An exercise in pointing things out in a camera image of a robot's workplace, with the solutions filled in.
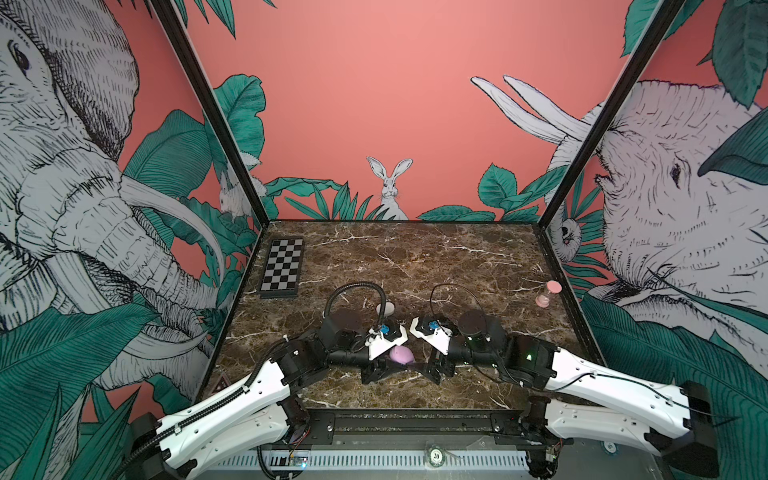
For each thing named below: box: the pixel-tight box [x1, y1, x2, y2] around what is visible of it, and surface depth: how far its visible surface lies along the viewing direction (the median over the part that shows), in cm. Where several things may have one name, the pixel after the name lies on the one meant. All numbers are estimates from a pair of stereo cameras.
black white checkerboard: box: [258, 236, 304, 299], surface depth 103 cm
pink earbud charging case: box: [389, 345, 416, 365], surface depth 67 cm
